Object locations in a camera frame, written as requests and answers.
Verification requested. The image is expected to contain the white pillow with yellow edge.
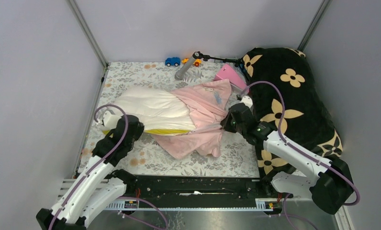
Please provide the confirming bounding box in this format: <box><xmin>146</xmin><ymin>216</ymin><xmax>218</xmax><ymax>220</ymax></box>
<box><xmin>112</xmin><ymin>87</ymin><xmax>196</xmax><ymax>136</ymax></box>

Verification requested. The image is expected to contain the pink pillow with princess print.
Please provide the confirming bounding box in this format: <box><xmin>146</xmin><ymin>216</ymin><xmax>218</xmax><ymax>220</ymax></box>
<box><xmin>151</xmin><ymin>80</ymin><xmax>232</xmax><ymax>160</ymax></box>

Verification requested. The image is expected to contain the black blanket with yellow flowers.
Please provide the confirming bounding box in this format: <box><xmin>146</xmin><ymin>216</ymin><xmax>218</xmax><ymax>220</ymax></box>
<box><xmin>241</xmin><ymin>47</ymin><xmax>343</xmax><ymax>177</ymax></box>

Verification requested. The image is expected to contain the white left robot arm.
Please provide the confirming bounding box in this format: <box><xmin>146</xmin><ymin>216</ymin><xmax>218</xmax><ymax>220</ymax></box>
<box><xmin>36</xmin><ymin>115</ymin><xmax>144</xmax><ymax>230</ymax></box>

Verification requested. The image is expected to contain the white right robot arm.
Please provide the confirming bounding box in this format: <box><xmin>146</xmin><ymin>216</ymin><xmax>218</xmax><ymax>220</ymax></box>
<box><xmin>220</xmin><ymin>103</ymin><xmax>360</xmax><ymax>215</ymax></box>

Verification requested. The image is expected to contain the floral patterned bed sheet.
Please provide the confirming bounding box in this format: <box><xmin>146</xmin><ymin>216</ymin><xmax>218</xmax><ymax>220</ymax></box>
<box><xmin>96</xmin><ymin>62</ymin><xmax>259</xmax><ymax>178</ymax></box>

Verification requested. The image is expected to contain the pink metronome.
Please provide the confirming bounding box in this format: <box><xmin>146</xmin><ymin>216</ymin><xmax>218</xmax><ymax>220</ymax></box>
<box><xmin>213</xmin><ymin>64</ymin><xmax>247</xmax><ymax>93</ymax></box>

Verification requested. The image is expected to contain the orange toy car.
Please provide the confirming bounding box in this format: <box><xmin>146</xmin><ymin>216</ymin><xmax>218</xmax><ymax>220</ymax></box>
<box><xmin>181</xmin><ymin>57</ymin><xmax>203</xmax><ymax>67</ymax></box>

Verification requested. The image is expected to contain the blue toy car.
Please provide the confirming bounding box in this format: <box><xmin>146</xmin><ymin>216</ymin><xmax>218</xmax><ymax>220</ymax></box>
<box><xmin>165</xmin><ymin>57</ymin><xmax>181</xmax><ymax>67</ymax></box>

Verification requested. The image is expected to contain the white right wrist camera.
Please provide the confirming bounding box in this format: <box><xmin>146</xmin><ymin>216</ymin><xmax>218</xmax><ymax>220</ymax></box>
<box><xmin>237</xmin><ymin>95</ymin><xmax>253</xmax><ymax>110</ymax></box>

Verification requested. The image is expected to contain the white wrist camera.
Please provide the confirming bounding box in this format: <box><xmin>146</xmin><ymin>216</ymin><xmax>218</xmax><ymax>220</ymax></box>
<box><xmin>97</xmin><ymin>109</ymin><xmax>121</xmax><ymax>132</ymax></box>
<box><xmin>237</xmin><ymin>95</ymin><xmax>253</xmax><ymax>110</ymax></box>

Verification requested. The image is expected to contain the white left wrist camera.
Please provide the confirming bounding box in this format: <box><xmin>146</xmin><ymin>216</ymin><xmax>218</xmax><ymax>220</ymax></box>
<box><xmin>97</xmin><ymin>109</ymin><xmax>121</xmax><ymax>132</ymax></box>

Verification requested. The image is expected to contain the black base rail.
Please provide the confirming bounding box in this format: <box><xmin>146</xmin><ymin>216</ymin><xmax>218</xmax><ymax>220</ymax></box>
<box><xmin>75</xmin><ymin>171</ymin><xmax>294</xmax><ymax>209</ymax></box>

